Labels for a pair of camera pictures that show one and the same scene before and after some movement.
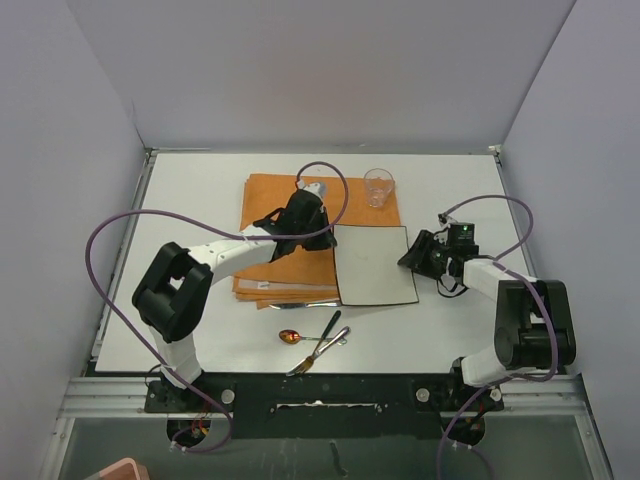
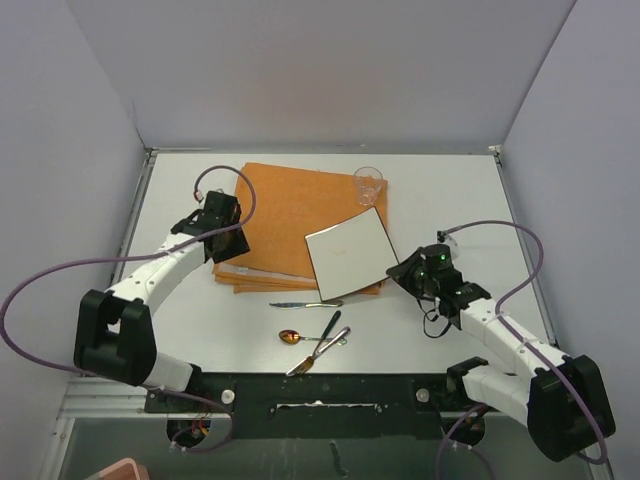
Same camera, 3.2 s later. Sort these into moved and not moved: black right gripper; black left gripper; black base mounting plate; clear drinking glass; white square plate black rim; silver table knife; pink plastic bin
Moved: black right gripper; white square plate black rim; black left gripper; clear drinking glass
Not moved: pink plastic bin; silver table knife; black base mounting plate
